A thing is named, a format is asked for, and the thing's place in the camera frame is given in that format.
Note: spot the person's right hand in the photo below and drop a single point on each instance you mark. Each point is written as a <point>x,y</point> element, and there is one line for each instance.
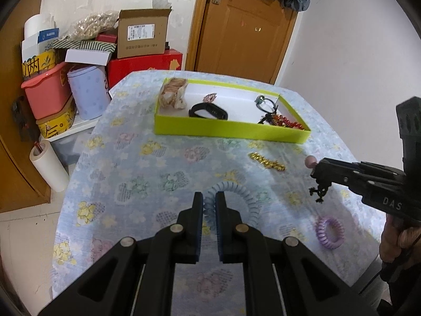
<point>393,242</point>

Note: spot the yellow round tin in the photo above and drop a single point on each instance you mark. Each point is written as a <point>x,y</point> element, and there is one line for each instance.
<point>54,126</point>

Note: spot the pink plastic bin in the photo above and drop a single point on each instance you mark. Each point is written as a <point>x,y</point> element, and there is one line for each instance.
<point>42,97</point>

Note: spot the blue floral tablecloth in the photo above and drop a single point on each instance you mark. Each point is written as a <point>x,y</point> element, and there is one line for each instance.
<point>131,158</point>

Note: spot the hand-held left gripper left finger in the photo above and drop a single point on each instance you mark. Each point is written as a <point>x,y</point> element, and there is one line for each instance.
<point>196,233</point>

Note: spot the black clip with pink charm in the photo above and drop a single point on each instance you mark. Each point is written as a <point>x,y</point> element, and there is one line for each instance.
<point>309,161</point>

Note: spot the blue and white carton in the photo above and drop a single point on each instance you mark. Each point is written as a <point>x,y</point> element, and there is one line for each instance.
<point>47,36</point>

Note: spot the yellow-green box tray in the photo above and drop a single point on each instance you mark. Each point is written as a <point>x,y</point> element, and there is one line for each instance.
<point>213,128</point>

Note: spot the large red box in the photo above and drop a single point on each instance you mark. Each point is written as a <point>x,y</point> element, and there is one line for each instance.
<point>141,65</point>

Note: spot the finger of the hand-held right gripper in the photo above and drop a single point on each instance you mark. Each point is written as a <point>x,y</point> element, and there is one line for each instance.
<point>361,182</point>
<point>348,166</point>

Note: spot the white paper roll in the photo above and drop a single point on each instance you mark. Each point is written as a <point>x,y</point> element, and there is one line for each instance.
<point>49,168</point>

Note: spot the dark hanging ornament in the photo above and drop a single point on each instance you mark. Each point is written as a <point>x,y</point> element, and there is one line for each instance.
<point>23,118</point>

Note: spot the green striped box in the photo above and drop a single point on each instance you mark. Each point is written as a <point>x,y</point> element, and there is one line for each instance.
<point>92,44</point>

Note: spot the black wristband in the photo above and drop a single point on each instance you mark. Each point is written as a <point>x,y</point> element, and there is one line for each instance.
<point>213,110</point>

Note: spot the small dark red box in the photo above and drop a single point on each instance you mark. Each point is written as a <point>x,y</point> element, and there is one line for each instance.
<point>107,38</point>

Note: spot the white cardboard box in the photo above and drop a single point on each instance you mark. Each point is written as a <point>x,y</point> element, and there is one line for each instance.
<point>87,56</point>

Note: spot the brown wooden door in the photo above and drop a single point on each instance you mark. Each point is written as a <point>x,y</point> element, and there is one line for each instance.
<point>240,33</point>

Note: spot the open cardboard box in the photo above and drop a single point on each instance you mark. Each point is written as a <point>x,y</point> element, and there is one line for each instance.
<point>141,39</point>

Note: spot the blue floral canister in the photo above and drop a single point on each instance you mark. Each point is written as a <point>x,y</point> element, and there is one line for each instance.
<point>87,92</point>

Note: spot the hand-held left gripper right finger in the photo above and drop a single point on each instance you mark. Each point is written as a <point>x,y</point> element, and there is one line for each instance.
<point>219,233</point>

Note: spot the white paper tube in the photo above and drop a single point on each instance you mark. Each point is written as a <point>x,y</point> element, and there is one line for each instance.
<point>36,26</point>

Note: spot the bag of beige pieces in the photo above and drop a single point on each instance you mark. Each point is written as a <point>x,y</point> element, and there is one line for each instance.
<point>90,26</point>

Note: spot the white plastic storage drawer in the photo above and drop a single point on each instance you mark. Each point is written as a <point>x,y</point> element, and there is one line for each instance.
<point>69,144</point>

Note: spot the yellow tin with black print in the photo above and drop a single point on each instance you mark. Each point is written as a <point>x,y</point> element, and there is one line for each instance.
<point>33,67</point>

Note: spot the brown wooden cabinet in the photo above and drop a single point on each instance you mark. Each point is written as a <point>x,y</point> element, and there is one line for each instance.
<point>13,171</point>

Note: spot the pink rhinestone hair clip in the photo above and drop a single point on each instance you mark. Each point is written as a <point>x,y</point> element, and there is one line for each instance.
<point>209,97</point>

